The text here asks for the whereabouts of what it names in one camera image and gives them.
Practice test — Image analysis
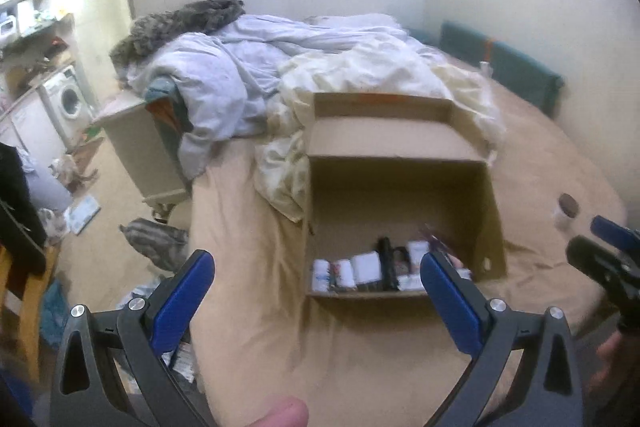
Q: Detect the light blue quilt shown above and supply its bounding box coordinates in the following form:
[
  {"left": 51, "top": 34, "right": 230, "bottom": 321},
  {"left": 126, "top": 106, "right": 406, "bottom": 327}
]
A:
[{"left": 125, "top": 14, "right": 416, "bottom": 180}]

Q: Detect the white jar brown lid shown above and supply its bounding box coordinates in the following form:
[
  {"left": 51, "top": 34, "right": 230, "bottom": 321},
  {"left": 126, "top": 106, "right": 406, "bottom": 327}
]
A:
[{"left": 554, "top": 193, "right": 581, "bottom": 233}]

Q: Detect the white remote control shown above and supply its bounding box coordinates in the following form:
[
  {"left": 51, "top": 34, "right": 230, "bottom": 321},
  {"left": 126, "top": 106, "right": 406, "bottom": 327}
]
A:
[{"left": 397, "top": 268, "right": 473, "bottom": 292}]

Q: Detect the person's left hand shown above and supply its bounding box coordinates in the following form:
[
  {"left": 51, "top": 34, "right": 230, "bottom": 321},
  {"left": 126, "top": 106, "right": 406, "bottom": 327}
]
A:
[{"left": 235, "top": 397, "right": 308, "bottom": 427}]

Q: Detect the white earbuds case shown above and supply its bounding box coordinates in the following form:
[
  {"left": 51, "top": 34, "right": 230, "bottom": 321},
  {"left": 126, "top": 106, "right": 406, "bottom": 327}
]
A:
[{"left": 406, "top": 241, "right": 431, "bottom": 277}]

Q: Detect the black flashlight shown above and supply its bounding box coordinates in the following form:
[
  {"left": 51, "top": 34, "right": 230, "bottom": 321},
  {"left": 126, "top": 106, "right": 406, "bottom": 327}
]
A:
[{"left": 376, "top": 237, "right": 408, "bottom": 292}]

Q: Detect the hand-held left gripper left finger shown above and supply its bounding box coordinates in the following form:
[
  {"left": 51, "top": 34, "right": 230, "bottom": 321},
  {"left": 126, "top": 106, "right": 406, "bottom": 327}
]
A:
[{"left": 50, "top": 249, "right": 216, "bottom": 427}]

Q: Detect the white floor cabinet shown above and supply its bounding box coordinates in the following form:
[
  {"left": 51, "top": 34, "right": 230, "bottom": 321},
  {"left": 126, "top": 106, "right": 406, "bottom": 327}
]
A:
[{"left": 0, "top": 92, "right": 68, "bottom": 168}]

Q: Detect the wooden chair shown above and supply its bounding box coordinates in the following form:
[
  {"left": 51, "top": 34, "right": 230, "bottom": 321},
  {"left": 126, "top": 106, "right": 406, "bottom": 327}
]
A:
[{"left": 0, "top": 242, "right": 61, "bottom": 383}]

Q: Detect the teal wall cushion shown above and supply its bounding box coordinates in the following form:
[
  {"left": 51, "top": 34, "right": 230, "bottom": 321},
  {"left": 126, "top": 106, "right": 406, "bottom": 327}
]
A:
[{"left": 440, "top": 21, "right": 565, "bottom": 118}]

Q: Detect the white and grey cat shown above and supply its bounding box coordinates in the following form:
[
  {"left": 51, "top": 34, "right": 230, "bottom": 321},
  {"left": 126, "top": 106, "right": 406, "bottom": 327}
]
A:
[{"left": 47, "top": 154, "right": 98, "bottom": 195}]

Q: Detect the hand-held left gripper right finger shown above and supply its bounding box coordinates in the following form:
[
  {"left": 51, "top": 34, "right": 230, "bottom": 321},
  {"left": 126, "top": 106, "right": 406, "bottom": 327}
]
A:
[{"left": 420, "top": 251, "right": 583, "bottom": 427}]

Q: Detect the clear pink hair clip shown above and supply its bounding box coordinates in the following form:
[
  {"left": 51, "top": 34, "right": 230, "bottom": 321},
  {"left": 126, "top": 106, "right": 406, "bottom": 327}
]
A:
[{"left": 425, "top": 224, "right": 463, "bottom": 268}]

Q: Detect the grey soft bag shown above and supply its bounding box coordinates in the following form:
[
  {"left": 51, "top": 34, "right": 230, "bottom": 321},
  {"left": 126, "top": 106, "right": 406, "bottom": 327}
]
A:
[{"left": 25, "top": 167, "right": 73, "bottom": 212}]

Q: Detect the person's right hand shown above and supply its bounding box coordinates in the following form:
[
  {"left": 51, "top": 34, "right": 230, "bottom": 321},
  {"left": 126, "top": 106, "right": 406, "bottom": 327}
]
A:
[{"left": 590, "top": 332, "right": 640, "bottom": 403}]

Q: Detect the cream bedside cabinet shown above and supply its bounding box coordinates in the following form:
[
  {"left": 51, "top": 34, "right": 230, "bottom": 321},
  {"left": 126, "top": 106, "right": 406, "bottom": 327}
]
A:
[{"left": 92, "top": 89, "right": 193, "bottom": 212}]

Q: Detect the black garment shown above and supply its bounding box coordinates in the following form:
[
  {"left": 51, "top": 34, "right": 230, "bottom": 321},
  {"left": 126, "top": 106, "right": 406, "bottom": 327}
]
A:
[{"left": 0, "top": 142, "right": 48, "bottom": 275}]

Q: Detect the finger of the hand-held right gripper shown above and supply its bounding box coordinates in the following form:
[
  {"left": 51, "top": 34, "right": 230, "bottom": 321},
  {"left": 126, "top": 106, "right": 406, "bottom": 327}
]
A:
[
  {"left": 590, "top": 216, "right": 640, "bottom": 253},
  {"left": 566, "top": 235, "right": 631, "bottom": 293}
]

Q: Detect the dark fur blanket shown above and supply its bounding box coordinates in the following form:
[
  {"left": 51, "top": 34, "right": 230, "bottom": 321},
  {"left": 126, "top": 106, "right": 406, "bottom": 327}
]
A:
[{"left": 109, "top": 0, "right": 247, "bottom": 75}]

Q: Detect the small white bottle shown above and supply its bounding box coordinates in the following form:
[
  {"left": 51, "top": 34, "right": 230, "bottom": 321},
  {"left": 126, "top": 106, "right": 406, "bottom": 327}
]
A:
[{"left": 332, "top": 259, "right": 357, "bottom": 292}]

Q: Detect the teal and orange cloth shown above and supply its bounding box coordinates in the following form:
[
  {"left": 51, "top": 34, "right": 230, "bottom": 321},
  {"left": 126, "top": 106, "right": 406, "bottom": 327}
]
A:
[{"left": 142, "top": 77, "right": 193, "bottom": 142}]

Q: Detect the white washing machine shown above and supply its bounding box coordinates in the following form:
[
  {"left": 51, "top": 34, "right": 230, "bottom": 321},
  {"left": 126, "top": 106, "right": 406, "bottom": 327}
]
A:
[{"left": 37, "top": 66, "right": 96, "bottom": 148}]

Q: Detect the grey tabby cat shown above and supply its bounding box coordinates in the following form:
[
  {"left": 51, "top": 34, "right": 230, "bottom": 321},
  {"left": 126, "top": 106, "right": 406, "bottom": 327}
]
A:
[{"left": 119, "top": 217, "right": 190, "bottom": 272}]

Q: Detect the paper booklet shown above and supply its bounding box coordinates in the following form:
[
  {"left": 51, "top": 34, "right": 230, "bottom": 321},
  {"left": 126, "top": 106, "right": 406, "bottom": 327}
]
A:
[{"left": 62, "top": 197, "right": 103, "bottom": 235}]

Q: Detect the white pill bottle blue label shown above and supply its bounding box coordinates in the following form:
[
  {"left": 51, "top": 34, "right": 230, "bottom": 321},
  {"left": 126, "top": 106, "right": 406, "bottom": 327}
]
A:
[{"left": 312, "top": 258, "right": 332, "bottom": 293}]

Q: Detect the brown cardboard box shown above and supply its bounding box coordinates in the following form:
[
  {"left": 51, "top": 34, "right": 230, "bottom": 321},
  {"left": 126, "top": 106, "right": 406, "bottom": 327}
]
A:
[{"left": 301, "top": 92, "right": 507, "bottom": 300}]

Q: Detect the white power adapter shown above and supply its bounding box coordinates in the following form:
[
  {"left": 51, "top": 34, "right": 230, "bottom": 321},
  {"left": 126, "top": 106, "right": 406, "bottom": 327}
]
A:
[{"left": 351, "top": 253, "right": 383, "bottom": 284}]

